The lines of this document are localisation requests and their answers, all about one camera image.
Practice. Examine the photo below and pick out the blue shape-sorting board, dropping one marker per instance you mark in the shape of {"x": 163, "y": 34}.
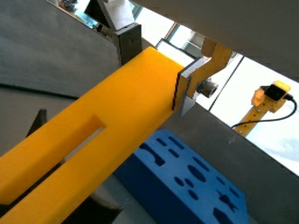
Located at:
{"x": 178, "y": 187}

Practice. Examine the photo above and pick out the yellow double-square forked block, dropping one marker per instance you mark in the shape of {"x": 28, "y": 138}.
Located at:
{"x": 133, "y": 103}

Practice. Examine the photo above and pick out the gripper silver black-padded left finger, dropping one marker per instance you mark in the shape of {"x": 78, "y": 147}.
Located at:
{"x": 126, "y": 28}

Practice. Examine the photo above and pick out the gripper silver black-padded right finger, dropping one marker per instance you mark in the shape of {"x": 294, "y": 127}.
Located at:
{"x": 197, "y": 73}

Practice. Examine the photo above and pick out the black curved holder stand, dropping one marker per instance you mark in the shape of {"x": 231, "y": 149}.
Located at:
{"x": 90, "y": 210}

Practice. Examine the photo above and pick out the yellow camera mount with cable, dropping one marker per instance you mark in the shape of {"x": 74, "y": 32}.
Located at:
{"x": 269, "y": 99}

